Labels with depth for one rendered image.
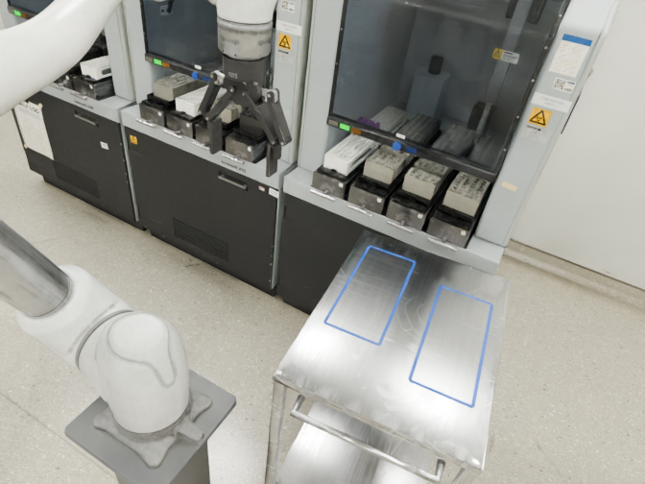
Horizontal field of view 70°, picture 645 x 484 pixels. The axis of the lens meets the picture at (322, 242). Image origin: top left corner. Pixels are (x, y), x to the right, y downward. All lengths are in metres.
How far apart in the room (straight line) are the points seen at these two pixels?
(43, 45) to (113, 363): 0.53
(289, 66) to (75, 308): 1.12
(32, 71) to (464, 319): 1.03
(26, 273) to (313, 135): 1.15
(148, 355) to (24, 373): 1.35
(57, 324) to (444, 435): 0.77
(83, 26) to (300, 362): 0.74
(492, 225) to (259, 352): 1.11
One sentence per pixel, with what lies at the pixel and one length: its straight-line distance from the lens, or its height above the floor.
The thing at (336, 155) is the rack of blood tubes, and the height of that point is 0.86.
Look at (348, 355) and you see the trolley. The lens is 1.08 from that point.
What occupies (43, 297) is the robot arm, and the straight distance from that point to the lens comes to 0.96.
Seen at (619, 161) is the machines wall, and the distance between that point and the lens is 2.73.
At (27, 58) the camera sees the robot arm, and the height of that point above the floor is 1.47.
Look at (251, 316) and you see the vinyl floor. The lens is 2.23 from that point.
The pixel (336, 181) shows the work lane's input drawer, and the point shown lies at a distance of 1.68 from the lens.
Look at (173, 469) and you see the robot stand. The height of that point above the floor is 0.70.
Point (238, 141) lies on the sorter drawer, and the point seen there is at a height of 0.81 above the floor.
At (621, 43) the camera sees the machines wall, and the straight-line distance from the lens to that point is 2.57.
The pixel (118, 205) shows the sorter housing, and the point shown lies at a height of 0.17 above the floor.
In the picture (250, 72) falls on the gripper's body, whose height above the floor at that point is 1.38.
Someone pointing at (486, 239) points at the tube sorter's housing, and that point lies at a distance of 1.69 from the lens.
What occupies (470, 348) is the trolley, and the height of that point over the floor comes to 0.82.
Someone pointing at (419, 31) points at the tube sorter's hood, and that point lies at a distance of 1.50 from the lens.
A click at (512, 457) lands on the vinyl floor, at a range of 2.09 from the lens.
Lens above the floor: 1.66
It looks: 38 degrees down
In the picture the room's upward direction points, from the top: 9 degrees clockwise
